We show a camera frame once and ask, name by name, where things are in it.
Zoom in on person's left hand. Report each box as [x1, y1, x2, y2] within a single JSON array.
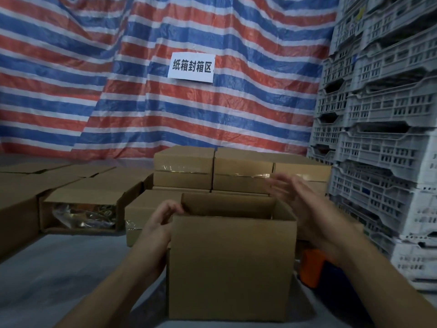
[[136, 200, 185, 274]]

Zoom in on person's right hand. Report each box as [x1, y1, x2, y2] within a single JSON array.
[[266, 172, 364, 267]]

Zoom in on red blue striped tarpaulin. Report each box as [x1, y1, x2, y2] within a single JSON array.
[[0, 0, 342, 161]]

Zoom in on white paper sign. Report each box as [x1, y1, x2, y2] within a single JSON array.
[[167, 52, 216, 84]]

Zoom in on clear bags of metal hardware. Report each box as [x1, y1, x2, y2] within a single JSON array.
[[52, 203, 117, 230]]

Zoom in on cardboard box holding bagged hardware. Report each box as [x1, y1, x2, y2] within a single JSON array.
[[38, 167, 154, 235]]

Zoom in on large brown flapped cardboard box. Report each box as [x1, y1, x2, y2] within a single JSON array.
[[0, 161, 82, 261]]

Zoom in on person's right forearm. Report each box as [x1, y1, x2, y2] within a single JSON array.
[[327, 226, 437, 328]]

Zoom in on stack of white plastic crates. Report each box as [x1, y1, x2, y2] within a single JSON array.
[[306, 0, 437, 291]]

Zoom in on person's left forearm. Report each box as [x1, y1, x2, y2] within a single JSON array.
[[54, 251, 165, 328]]

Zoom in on orange tape dispenser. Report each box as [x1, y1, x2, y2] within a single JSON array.
[[299, 249, 342, 291]]

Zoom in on stack of sealed cardboard boxes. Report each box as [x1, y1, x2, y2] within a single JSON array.
[[124, 145, 332, 248]]

